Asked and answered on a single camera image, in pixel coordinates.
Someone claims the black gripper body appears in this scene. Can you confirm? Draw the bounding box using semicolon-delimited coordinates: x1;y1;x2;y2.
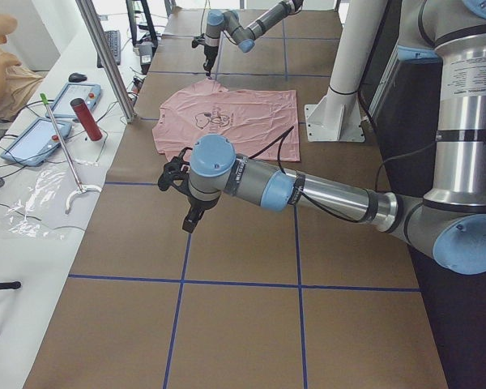
202;45;218;73
182;196;215;233

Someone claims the pink Snoopy t-shirt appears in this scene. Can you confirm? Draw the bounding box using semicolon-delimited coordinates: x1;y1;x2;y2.
152;79;301;162

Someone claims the black power adapter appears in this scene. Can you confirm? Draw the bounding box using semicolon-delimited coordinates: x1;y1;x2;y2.
138;41;154;67

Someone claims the black keyboard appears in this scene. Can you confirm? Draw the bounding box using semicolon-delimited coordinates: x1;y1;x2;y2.
104;30;122;65

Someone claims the metal reacher stick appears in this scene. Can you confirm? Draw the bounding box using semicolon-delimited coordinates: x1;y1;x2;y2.
40;93;102;215

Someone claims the far blue teach pendant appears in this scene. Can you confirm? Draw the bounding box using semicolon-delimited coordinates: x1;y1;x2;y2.
45;82;104;120

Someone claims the blue teach pendant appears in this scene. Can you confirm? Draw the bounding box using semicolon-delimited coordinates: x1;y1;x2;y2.
0;118;60;167
45;82;104;120

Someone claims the red cylinder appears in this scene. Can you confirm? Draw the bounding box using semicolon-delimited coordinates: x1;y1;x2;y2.
70;98;102;141

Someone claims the black computer mouse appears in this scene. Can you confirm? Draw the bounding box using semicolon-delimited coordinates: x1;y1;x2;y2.
68;72;87;83

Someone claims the clear plastic bag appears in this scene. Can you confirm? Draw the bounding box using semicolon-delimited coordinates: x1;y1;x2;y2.
0;165;67;241

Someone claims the near blue teach pendant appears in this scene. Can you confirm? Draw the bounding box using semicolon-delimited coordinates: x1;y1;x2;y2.
0;118;60;167

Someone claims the person in beige shirt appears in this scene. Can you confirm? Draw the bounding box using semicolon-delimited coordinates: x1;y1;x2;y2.
0;14;44;122

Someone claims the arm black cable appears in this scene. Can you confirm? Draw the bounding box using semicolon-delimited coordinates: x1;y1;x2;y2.
249;125;365;223

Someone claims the aluminium frame post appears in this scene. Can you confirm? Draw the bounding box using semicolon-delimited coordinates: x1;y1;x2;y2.
75;0;136;123

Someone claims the white pole base mount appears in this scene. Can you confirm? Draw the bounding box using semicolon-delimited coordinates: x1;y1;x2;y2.
305;0;388;143

